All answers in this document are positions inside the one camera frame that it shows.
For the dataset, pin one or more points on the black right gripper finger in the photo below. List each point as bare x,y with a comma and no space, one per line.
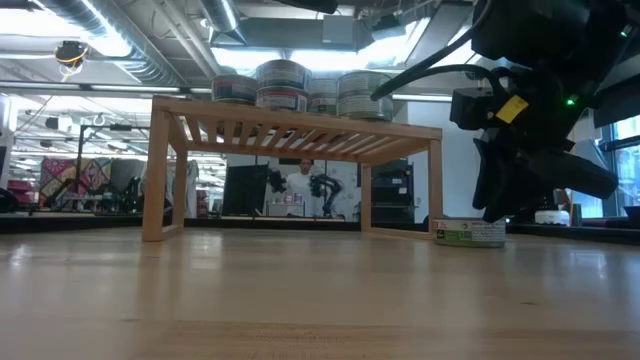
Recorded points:
550,180
485,175

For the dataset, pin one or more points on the blue salmon can gold lid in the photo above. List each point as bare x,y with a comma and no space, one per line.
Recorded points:
282,74
281,100
235,90

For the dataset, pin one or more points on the wooden slatted shelf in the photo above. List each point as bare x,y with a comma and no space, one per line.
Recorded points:
300,122

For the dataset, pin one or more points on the black background robot arm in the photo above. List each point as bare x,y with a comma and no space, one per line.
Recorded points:
275,181
131,195
327,190

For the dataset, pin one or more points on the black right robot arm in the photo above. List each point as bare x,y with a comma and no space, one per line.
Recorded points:
555,30

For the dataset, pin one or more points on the grey ceiling air unit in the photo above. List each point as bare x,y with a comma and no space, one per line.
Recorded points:
345,31

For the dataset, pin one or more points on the black cabinet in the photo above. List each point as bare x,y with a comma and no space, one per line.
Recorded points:
392,195

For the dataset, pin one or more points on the ceiling light strip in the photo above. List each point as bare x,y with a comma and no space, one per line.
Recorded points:
422,98
135,89

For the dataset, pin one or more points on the person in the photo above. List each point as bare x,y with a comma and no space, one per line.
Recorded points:
301,185

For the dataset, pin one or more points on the black panel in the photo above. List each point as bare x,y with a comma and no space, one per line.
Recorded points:
244,189

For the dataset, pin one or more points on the colourful patterned fabric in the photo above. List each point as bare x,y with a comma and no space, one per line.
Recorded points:
75,172

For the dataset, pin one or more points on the silver ventilation duct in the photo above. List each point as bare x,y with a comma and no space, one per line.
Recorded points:
145,65

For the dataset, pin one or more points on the black metal table frame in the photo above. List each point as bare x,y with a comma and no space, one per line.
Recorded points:
75,223

